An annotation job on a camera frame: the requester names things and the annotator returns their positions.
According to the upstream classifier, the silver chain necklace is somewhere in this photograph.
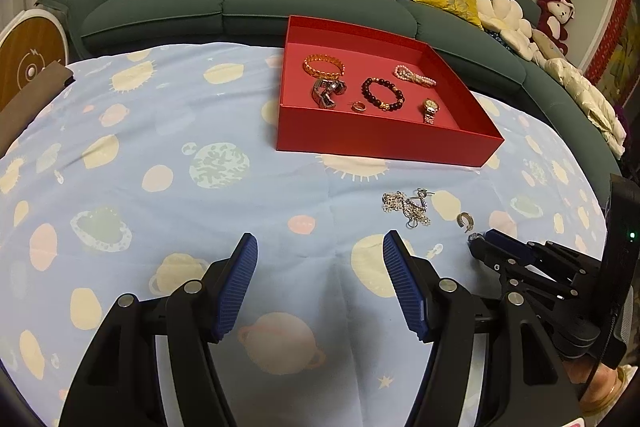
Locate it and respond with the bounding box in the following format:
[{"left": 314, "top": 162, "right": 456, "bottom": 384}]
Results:
[{"left": 380, "top": 187, "right": 435, "bottom": 230}]

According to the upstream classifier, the black bead bracelet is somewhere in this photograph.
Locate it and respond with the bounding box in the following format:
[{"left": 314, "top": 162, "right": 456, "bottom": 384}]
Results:
[{"left": 360, "top": 76, "right": 406, "bottom": 113}]

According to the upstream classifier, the gold wristwatch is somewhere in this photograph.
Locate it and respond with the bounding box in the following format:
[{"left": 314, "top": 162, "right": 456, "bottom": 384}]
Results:
[{"left": 422, "top": 98, "right": 440, "bottom": 124}]

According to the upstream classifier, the silver wristwatch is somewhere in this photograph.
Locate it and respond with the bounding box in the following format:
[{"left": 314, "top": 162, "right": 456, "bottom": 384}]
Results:
[{"left": 311, "top": 79, "right": 347, "bottom": 109}]

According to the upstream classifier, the white pearl bracelet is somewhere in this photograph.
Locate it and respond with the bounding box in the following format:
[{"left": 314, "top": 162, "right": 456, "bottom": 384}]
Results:
[{"left": 392, "top": 63, "right": 438, "bottom": 89}]

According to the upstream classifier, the gold chain bangle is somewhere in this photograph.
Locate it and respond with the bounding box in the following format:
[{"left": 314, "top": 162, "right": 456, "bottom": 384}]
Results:
[{"left": 302, "top": 54, "right": 346, "bottom": 80}]

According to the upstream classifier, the person right hand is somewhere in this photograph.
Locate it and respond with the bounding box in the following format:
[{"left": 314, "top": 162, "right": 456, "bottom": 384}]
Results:
[{"left": 563, "top": 355, "right": 638, "bottom": 426}]

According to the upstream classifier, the planet print blue tablecloth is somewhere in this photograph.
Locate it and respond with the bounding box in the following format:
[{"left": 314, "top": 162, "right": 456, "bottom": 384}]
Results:
[{"left": 1, "top": 43, "right": 605, "bottom": 426}]

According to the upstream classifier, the cream satin blanket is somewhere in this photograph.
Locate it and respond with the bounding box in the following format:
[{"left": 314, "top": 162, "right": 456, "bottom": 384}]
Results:
[{"left": 544, "top": 57, "right": 627, "bottom": 160}]

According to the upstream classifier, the red shallow box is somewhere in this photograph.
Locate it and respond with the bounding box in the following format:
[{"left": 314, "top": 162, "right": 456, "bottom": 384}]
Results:
[{"left": 276, "top": 15, "right": 503, "bottom": 167}]

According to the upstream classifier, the beige small cushion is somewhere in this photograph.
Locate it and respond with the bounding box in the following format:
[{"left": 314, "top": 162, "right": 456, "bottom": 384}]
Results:
[{"left": 532, "top": 28, "right": 565, "bottom": 60}]

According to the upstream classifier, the white flower cushion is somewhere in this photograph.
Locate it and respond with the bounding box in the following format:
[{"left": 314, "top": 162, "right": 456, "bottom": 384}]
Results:
[{"left": 476, "top": 0, "right": 538, "bottom": 61}]

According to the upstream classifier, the red monkey plush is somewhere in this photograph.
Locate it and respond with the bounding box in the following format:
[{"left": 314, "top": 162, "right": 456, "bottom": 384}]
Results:
[{"left": 537, "top": 0, "right": 575, "bottom": 55}]

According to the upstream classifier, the brown cloth pad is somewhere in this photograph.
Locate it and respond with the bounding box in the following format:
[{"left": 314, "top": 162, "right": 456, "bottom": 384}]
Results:
[{"left": 0, "top": 62, "right": 75, "bottom": 156}]

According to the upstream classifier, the green sectional sofa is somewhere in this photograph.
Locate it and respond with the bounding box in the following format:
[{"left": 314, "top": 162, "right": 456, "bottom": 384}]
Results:
[{"left": 39, "top": 0, "right": 618, "bottom": 198}]

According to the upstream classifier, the white exercise machine wood disc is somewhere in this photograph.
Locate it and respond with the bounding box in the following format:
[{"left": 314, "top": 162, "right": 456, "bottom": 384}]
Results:
[{"left": 0, "top": 8, "right": 70, "bottom": 108}]

